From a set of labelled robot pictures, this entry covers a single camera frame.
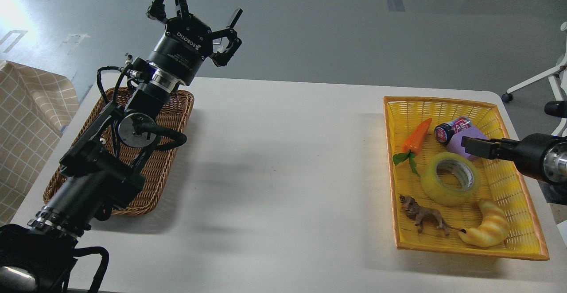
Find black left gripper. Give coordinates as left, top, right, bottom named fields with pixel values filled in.
left=146, top=0, right=244, bottom=86

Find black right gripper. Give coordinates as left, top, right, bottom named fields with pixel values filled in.
left=461, top=134, right=559, bottom=183

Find yellow tape roll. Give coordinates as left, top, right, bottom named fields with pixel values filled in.
left=420, top=152, right=481, bottom=207

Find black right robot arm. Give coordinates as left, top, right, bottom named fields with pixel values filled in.
left=460, top=133, right=567, bottom=205

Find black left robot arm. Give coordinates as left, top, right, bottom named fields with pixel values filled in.
left=1, top=0, right=243, bottom=293

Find purple block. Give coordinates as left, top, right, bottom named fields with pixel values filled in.
left=446, top=126, right=488, bottom=162

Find small labelled can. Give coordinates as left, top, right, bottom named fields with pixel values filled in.
left=434, top=116, right=473, bottom=144

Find yellow plastic basket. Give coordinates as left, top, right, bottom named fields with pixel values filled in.
left=383, top=96, right=550, bottom=261

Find yellow toy croissant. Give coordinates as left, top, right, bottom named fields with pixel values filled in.
left=458, top=198, right=511, bottom=248

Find orange toy carrot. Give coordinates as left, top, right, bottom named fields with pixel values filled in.
left=392, top=118, right=433, bottom=177

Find white office chair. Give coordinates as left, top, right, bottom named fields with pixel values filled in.
left=502, top=21, right=567, bottom=136

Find brown toy lion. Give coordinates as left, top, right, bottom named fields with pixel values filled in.
left=398, top=194, right=467, bottom=236

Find brown wicker basket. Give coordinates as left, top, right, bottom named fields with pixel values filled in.
left=43, top=86, right=195, bottom=216

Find beige checkered cloth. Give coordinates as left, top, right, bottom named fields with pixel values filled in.
left=0, top=60, right=79, bottom=225

